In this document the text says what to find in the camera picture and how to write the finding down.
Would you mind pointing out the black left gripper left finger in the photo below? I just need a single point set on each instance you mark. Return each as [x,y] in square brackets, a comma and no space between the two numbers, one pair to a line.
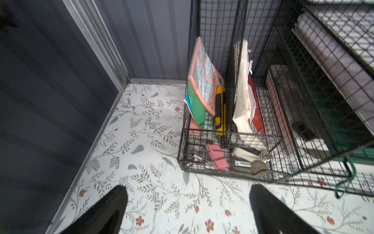
[105,217]

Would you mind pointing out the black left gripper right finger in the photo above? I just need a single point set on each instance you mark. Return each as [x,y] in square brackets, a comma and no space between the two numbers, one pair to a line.
[274,217]

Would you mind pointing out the yellow utility knife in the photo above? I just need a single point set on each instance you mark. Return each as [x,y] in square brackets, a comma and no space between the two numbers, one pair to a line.
[220,111]

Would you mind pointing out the beige stapler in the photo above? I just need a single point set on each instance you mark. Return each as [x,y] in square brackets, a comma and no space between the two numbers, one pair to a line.
[246,162]

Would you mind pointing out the red booklet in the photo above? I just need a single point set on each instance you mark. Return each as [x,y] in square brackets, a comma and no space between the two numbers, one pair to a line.
[257,120]

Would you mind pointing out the white checkered box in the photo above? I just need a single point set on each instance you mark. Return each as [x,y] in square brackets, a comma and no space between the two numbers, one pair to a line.
[344,72]

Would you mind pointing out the pink patterned notebook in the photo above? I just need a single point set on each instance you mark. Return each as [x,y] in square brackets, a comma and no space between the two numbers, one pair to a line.
[204,77]

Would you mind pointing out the white paper stack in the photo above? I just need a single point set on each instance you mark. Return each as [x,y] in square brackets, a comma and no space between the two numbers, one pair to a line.
[242,112]

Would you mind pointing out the black wire desk organizer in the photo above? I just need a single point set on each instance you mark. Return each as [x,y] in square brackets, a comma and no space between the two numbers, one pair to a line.
[313,135]

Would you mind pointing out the green folder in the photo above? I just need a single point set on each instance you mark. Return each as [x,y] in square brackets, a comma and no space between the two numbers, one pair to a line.
[197,109]

